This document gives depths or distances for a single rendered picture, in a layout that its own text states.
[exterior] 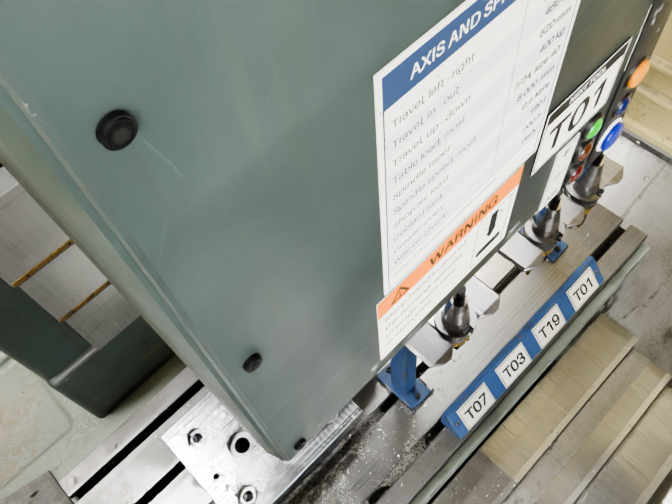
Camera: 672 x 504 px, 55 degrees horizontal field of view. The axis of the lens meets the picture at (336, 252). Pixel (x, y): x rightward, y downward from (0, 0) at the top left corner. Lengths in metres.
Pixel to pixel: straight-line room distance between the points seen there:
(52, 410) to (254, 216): 1.61
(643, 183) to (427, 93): 1.43
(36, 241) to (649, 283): 1.29
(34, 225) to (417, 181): 0.85
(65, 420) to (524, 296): 1.15
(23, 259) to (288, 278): 0.88
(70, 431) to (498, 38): 1.55
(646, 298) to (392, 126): 1.40
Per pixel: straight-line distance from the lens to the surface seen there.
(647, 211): 1.70
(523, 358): 1.32
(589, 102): 0.54
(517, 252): 1.08
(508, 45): 0.35
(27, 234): 1.13
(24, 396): 1.89
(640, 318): 1.66
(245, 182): 0.24
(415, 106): 0.30
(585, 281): 1.40
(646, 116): 1.69
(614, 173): 1.21
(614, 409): 1.55
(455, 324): 0.98
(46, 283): 1.23
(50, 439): 1.82
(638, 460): 1.54
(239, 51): 0.20
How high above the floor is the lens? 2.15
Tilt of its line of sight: 61 degrees down
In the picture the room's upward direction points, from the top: 10 degrees counter-clockwise
